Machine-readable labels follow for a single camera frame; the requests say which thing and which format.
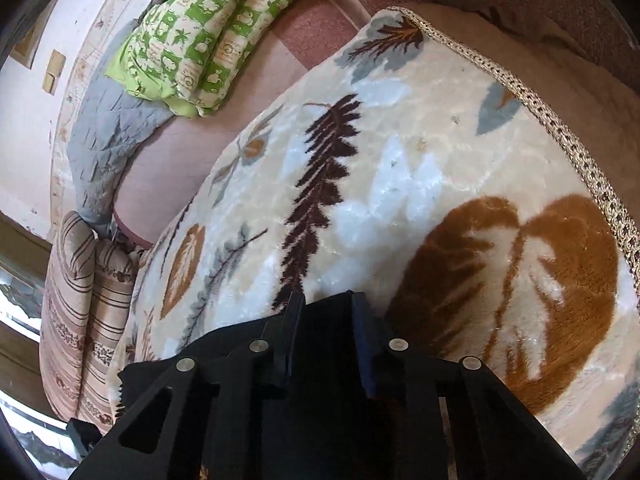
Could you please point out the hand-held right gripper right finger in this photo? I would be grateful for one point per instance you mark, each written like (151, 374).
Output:
(362, 340)

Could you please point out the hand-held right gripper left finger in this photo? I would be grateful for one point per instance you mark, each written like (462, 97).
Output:
(292, 320)

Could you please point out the black pants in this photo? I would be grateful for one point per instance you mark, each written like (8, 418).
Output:
(325, 360)

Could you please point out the leaf print fleece blanket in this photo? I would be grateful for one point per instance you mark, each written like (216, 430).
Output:
(400, 185)

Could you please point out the pink bed sheet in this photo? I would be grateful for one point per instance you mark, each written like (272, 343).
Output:
(190, 145)

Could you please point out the striped beige cushion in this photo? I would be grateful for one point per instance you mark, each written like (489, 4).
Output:
(75, 320)

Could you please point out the grey quilted blanket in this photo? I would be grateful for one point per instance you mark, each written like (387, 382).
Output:
(105, 135)

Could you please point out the green patterned cloth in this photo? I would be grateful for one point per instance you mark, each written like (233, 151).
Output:
(210, 35)

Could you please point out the beige plush cover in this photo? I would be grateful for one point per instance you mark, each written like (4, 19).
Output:
(575, 90)

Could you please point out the beige wall switch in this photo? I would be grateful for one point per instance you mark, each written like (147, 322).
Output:
(55, 62)
(49, 83)

